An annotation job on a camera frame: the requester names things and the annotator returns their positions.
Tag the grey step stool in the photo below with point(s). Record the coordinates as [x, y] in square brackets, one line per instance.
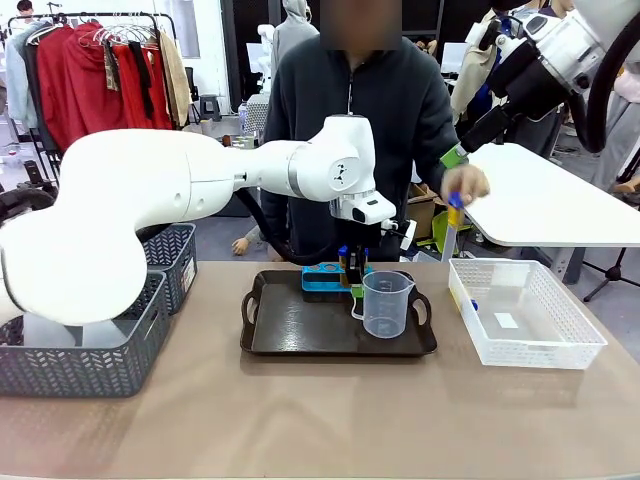
[210, 106]

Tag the black tripod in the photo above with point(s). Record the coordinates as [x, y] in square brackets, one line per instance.
[612, 272]

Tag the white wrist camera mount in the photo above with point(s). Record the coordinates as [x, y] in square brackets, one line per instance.
[406, 234]
[482, 32]

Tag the mannequin in grey hoodie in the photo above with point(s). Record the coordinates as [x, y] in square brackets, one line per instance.
[294, 30]

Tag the mannequin in beige coat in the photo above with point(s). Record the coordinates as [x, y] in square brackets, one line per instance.
[472, 70]

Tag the red dress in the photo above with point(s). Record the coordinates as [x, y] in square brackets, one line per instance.
[140, 90]

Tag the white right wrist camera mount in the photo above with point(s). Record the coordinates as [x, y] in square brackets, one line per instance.
[482, 32]

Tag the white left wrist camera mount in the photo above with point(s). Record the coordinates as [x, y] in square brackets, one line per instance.
[406, 234]

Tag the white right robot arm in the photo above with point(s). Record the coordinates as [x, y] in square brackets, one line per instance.
[565, 45]

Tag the beige hanging garment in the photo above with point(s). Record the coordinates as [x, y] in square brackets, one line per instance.
[176, 75]

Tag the black hanging scarf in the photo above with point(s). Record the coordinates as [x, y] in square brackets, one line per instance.
[142, 75]

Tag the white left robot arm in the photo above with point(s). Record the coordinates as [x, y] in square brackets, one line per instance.
[125, 190]

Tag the blue test tube rack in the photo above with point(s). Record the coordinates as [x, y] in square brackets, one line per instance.
[322, 282]

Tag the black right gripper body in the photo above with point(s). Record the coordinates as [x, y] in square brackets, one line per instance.
[520, 80]

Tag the red hooded jacket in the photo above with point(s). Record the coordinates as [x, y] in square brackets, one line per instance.
[70, 85]

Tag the mannequin lying in green clothes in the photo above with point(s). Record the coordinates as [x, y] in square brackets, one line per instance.
[250, 242]

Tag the small grey woven basket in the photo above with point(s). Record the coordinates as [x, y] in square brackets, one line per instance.
[175, 265]

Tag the dark brown plastic tray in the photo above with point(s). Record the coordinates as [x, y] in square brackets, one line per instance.
[300, 330]

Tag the person torso dark fleece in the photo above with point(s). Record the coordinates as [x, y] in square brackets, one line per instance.
[400, 100]

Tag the yellow test tube blue cap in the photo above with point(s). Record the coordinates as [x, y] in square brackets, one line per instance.
[472, 304]
[343, 265]
[454, 215]

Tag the person left forearm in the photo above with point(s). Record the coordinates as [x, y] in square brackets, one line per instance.
[442, 145]

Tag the white dotted bin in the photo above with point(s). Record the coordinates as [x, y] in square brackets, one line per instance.
[257, 112]

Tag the patterned brown scarf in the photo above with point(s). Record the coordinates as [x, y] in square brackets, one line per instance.
[111, 65]

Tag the white perforated plastic basket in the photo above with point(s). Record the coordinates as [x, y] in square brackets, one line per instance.
[525, 345]

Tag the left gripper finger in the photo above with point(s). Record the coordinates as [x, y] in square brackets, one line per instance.
[354, 277]
[366, 272]

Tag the large grey woven basket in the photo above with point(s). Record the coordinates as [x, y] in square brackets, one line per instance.
[75, 372]

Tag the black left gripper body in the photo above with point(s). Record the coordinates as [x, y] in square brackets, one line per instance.
[361, 245]

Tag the brown cardboard box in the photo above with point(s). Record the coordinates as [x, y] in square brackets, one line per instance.
[422, 202]

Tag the black metal clothes rack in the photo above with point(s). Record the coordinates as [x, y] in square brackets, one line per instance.
[170, 30]

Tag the person left hand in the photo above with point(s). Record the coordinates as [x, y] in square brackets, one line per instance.
[467, 180]

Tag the clear plastic measuring cup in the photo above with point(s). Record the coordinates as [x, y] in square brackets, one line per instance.
[382, 320]

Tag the pale blue grey jacket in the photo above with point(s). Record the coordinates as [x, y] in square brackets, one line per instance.
[17, 80]

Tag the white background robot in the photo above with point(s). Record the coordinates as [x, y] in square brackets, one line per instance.
[266, 50]

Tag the white side table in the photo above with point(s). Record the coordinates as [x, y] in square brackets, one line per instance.
[540, 200]

